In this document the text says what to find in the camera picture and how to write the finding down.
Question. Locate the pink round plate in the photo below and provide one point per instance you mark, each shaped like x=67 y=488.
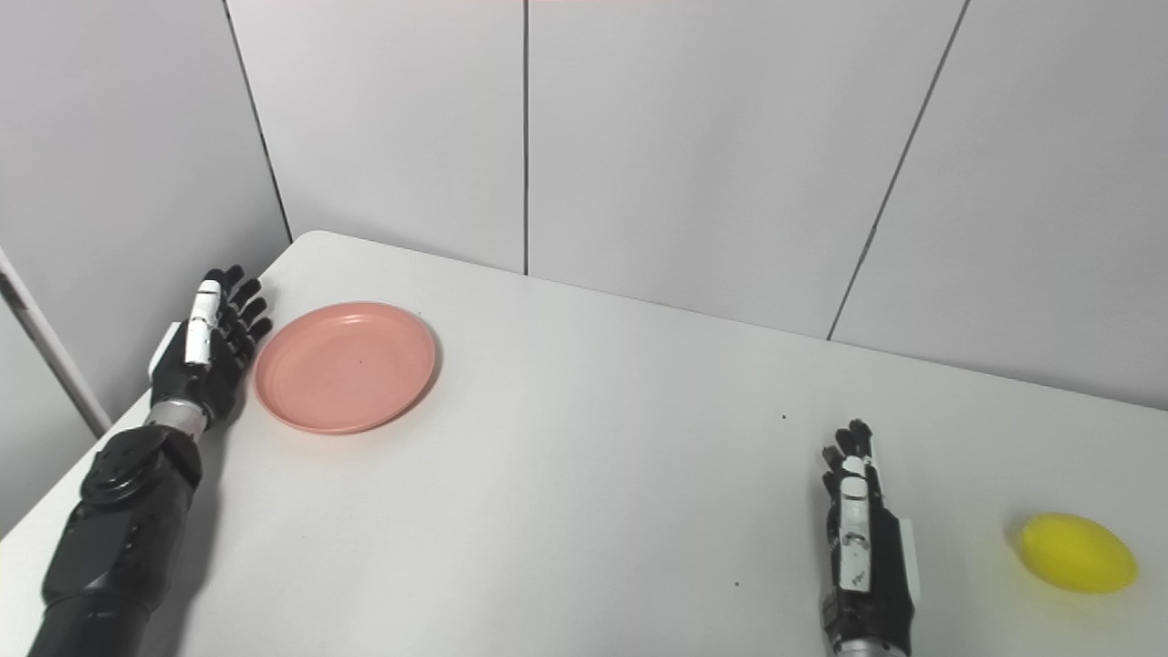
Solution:
x=347 y=368

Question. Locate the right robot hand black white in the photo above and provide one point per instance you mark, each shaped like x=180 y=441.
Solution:
x=867 y=557

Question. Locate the yellow lemon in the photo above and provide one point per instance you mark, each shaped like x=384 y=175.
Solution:
x=1079 y=552

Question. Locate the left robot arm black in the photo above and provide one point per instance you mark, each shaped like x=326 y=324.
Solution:
x=119 y=538

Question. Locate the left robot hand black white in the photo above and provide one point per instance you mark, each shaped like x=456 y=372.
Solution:
x=214 y=351

